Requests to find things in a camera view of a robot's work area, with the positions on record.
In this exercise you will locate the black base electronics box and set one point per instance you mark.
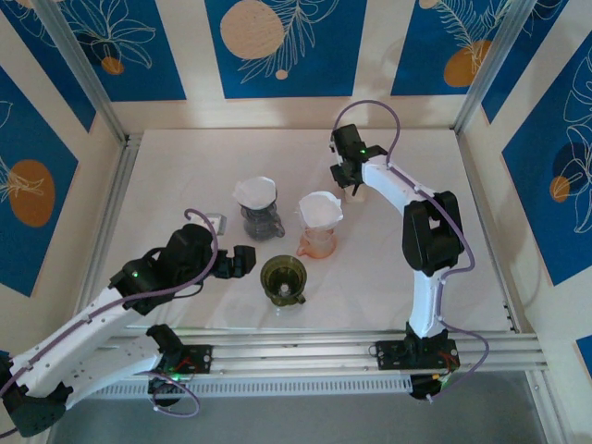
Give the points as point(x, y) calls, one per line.
point(161, 387)
point(421, 389)

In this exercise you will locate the aluminium side rail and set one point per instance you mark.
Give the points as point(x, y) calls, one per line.
point(115, 185)

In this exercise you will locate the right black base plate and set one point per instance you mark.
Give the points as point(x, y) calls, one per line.
point(386, 353)

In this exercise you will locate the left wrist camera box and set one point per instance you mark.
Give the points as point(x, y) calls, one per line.
point(215, 223)

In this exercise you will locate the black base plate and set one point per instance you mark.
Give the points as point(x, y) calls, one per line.
point(200, 358)
point(386, 353)

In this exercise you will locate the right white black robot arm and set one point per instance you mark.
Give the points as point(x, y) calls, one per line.
point(425, 305)

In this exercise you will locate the aluminium frame post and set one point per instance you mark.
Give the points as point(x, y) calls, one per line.
point(88, 78)
point(490, 69)

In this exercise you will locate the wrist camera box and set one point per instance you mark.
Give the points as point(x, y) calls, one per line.
point(339, 160)
point(215, 223)

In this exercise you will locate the aluminium front rail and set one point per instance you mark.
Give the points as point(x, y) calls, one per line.
point(296, 356)

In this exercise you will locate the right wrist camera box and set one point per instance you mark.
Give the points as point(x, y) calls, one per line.
point(339, 160)

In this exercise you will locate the white paper coffee filter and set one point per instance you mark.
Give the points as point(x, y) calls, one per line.
point(320, 210)
point(254, 192)

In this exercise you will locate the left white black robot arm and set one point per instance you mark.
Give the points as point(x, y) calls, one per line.
point(69, 333)

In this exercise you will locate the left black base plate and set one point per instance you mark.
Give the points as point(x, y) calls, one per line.
point(200, 358)

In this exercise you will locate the grey coffee dripper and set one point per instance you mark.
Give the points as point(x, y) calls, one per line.
point(259, 213)

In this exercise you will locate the olive green coffee dripper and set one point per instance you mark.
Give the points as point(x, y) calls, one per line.
point(277, 273)

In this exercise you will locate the paper filter stack holder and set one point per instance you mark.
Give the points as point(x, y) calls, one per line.
point(356, 199)

